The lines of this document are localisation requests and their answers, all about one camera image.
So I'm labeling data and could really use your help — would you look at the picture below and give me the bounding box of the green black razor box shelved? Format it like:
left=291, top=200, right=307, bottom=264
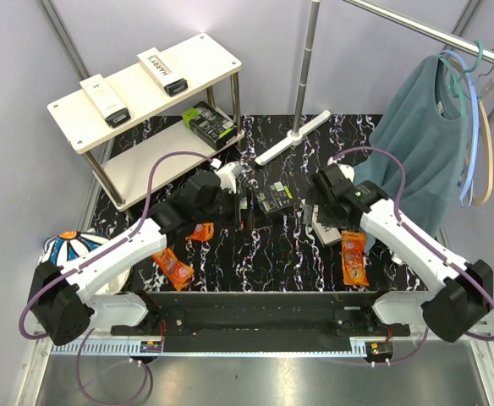
left=182, top=101, right=238, bottom=150

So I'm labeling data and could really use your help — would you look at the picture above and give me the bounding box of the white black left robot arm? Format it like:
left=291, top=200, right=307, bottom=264
left=22, top=162, right=245, bottom=346

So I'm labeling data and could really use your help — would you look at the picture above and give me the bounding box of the teal t-shirt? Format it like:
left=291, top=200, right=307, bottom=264
left=354, top=55, right=469, bottom=236

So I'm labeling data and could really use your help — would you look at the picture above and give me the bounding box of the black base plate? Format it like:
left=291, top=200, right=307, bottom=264
left=111, top=292, right=410, bottom=340

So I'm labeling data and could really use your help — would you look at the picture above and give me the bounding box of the wooden hanger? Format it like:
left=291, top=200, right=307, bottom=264
left=445, top=45, right=494, bottom=207

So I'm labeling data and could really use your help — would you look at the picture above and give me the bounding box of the white Harry's box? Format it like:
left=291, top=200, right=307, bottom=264
left=313, top=222, right=342, bottom=246
left=137, top=47, right=189, bottom=96

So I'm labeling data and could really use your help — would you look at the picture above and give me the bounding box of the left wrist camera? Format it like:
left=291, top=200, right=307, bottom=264
left=216, top=161, right=246, bottom=194

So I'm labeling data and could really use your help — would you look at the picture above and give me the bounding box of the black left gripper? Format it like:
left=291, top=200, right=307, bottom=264
left=196, top=188, right=272, bottom=233

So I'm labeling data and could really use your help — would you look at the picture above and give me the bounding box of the white printed cloth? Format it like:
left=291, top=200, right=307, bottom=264
left=38, top=228, right=131, bottom=295

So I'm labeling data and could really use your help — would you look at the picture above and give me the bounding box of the green black razor box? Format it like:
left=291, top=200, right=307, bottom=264
left=244, top=182, right=297, bottom=230

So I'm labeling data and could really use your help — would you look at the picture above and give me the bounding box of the white H razor box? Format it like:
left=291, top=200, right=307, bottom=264
left=80, top=74, right=131, bottom=128

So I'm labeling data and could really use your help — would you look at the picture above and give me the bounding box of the orange razor pack left lower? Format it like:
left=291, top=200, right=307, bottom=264
left=151, top=248, right=194, bottom=291

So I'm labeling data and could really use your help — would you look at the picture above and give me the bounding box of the orange razor pack left upper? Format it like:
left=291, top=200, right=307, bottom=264
left=187, top=222, right=214, bottom=242

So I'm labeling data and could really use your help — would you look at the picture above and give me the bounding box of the teal hanger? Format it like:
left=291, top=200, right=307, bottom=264
left=439, top=41, right=484, bottom=121

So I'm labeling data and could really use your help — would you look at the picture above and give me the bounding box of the blue hanger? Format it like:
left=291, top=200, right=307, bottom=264
left=441, top=49, right=494, bottom=208

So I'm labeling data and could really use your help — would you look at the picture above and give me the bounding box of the orange razor pack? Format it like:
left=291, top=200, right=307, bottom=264
left=187, top=222, right=214, bottom=242
left=341, top=230, right=369, bottom=287
left=151, top=248, right=194, bottom=291

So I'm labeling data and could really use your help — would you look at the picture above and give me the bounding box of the white two-tier shelf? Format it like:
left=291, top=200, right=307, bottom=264
left=47, top=33, right=242, bottom=211

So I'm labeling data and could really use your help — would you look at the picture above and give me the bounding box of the orange razor pack right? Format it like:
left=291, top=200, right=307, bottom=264
left=341, top=230, right=369, bottom=287

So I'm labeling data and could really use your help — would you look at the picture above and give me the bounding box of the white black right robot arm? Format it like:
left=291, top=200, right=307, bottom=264
left=305, top=163, right=494, bottom=343

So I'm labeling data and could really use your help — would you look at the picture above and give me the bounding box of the aluminium frame rail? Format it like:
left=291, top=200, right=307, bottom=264
left=51, top=332, right=393, bottom=360

